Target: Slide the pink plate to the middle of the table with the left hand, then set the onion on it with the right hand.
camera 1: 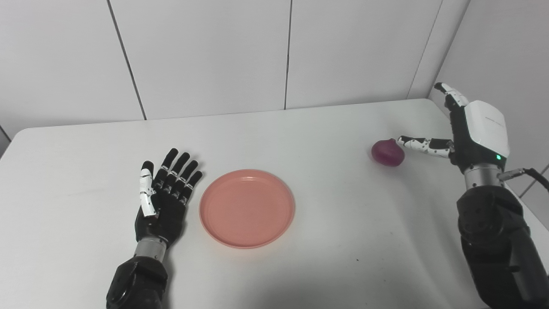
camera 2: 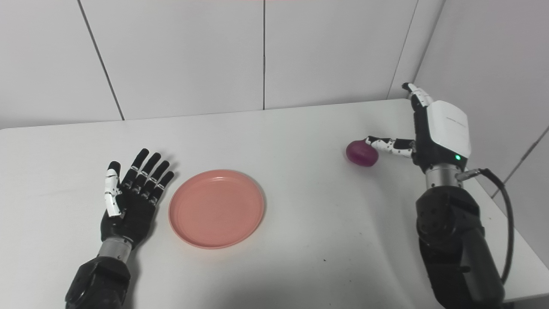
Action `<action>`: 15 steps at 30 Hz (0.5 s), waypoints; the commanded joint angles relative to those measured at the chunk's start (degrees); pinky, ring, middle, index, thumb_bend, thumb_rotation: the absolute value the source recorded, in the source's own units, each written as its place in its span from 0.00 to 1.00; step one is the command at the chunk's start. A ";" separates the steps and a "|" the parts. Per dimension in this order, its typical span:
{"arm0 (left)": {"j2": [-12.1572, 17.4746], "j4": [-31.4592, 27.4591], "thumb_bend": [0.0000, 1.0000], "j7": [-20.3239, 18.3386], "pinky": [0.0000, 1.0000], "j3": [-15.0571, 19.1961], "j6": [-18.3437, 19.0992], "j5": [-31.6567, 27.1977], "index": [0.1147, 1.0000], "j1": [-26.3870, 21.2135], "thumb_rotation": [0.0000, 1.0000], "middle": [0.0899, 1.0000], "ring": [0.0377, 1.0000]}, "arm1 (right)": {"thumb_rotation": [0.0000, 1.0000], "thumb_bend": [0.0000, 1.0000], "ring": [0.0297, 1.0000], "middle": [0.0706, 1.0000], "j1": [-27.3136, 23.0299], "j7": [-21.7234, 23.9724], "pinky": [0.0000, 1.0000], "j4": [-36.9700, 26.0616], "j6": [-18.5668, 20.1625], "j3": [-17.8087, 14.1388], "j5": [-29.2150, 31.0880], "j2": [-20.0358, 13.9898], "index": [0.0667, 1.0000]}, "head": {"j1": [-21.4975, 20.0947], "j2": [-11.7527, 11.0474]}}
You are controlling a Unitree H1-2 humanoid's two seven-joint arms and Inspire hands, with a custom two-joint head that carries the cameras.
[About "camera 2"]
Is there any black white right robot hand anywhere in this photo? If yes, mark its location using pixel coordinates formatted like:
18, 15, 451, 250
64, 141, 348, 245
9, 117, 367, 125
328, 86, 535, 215
365, 82, 472, 174

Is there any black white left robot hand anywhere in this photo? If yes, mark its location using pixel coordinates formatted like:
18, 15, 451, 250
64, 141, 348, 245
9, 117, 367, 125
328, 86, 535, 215
100, 148, 175, 249

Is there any pink round plate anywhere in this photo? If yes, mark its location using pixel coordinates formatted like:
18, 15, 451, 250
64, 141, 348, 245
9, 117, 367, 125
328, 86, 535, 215
168, 169, 266, 250

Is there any purple red onion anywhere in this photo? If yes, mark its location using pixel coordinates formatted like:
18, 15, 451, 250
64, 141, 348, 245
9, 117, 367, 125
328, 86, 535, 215
346, 139, 380, 167

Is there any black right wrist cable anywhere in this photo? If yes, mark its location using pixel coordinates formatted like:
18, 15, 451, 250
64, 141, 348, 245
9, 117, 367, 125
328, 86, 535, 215
455, 168, 515, 286

